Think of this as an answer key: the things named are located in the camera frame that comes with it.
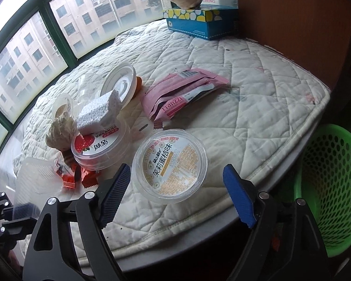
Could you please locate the green plastic basket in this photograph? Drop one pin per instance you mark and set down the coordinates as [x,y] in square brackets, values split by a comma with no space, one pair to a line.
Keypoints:
[324,182]

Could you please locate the strawberry label yogurt cup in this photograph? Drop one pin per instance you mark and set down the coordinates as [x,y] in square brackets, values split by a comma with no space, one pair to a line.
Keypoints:
[102,150]

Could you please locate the white plastic cup lid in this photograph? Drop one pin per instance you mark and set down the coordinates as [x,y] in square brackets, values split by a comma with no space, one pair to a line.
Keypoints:
[122,79]

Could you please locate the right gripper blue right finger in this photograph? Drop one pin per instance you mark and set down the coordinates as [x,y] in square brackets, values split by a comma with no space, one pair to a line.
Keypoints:
[242,193]

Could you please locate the small clear pudding cup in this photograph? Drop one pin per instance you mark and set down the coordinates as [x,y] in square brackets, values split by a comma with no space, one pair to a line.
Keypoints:
[63,103]

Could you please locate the beige paper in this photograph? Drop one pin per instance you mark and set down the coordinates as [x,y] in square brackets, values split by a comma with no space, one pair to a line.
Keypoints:
[61,132]

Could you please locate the orange label yogurt cup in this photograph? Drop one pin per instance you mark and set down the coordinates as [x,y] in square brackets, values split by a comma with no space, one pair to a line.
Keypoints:
[169,167]

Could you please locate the orange chocolate wafer wrapper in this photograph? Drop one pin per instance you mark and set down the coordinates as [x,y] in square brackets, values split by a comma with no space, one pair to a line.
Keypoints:
[65,167]

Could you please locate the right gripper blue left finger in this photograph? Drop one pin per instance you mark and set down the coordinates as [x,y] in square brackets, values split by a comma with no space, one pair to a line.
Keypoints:
[113,191]

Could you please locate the pink Franzzi snack wrapper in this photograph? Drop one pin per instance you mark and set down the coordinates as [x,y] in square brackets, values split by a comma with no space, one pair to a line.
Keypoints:
[167,97]

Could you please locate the white styrofoam block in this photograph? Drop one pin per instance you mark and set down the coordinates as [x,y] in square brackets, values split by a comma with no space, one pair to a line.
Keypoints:
[99,114]

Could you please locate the blue yellow tissue box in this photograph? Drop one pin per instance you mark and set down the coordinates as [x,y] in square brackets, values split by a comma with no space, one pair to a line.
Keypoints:
[206,23]

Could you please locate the clear plastic tray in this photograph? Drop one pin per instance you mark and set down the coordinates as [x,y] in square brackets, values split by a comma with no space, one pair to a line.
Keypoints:
[37,181]

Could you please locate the white quilted mattress pad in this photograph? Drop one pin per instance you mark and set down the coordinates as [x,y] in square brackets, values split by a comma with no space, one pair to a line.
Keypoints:
[253,123]

